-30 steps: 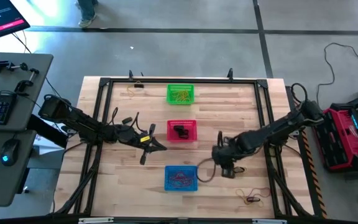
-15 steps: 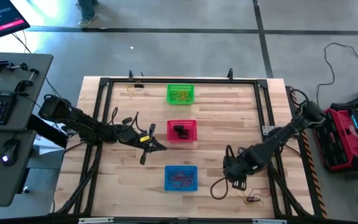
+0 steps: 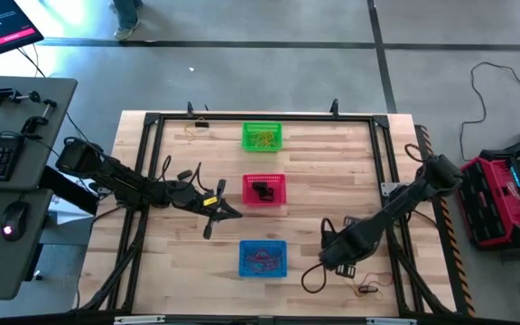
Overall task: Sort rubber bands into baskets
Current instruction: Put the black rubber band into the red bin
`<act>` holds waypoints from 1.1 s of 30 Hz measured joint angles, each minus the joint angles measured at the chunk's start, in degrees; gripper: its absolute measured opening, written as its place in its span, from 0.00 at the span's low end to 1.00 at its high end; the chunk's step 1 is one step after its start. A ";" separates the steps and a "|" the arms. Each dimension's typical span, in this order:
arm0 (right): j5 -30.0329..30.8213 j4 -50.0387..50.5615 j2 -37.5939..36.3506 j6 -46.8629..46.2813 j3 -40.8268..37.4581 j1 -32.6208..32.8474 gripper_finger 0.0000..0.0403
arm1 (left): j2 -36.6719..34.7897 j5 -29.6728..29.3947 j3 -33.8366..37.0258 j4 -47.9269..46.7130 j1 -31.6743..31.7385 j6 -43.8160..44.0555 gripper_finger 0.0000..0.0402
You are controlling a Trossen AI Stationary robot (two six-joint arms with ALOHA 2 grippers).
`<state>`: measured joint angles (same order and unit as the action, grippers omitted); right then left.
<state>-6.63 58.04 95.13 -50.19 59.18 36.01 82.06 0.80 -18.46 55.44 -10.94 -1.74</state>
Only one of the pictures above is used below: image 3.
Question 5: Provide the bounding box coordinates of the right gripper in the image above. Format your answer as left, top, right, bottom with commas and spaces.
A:
334, 215, 381, 279

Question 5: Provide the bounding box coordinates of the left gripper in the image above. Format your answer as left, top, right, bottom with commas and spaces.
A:
160, 179, 244, 239

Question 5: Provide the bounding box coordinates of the blue plastic basket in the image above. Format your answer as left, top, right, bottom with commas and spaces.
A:
238, 239, 288, 278

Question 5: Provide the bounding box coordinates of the red plastic basket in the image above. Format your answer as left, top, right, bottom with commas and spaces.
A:
241, 173, 287, 208

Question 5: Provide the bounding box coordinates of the green plastic basket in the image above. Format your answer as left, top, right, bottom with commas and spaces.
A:
241, 121, 283, 153

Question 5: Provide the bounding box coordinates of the black yellow hazard strip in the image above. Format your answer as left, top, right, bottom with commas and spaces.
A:
414, 124, 477, 318

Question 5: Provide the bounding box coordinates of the red black equipment case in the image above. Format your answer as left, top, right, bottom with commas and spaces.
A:
451, 148, 520, 252

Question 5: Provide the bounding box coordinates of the black angled base block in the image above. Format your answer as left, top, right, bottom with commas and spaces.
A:
38, 165, 101, 217

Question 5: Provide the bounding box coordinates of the black computer mouse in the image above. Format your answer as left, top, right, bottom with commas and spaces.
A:
0, 201, 32, 245

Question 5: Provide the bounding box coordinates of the black desk clamp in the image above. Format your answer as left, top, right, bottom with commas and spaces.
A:
19, 97, 59, 139
0, 82, 42, 107

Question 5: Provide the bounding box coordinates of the person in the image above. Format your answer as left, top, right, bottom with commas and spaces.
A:
111, 0, 145, 42

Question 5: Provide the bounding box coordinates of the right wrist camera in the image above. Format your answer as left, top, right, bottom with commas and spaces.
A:
318, 232, 350, 271

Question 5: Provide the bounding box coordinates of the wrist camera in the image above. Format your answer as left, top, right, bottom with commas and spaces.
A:
168, 181, 197, 204
318, 232, 350, 271

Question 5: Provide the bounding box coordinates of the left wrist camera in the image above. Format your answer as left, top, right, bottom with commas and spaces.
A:
168, 181, 197, 204

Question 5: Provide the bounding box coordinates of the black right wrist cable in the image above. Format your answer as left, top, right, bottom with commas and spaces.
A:
300, 217, 339, 295

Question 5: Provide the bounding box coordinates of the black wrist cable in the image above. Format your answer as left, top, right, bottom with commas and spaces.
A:
159, 154, 218, 194
300, 217, 339, 295

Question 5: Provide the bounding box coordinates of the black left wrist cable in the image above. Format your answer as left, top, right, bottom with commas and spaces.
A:
159, 154, 218, 194

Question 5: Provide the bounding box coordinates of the silver metal bracket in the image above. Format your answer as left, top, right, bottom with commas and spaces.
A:
366, 317, 418, 325
114, 314, 166, 325

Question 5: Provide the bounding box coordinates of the black aluminium table frame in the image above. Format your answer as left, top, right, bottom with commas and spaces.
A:
73, 98, 459, 317

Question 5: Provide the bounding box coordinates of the black floor cable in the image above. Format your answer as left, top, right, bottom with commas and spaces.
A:
459, 60, 520, 163

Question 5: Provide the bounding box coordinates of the black monitor cable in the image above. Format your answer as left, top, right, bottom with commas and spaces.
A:
15, 44, 48, 79

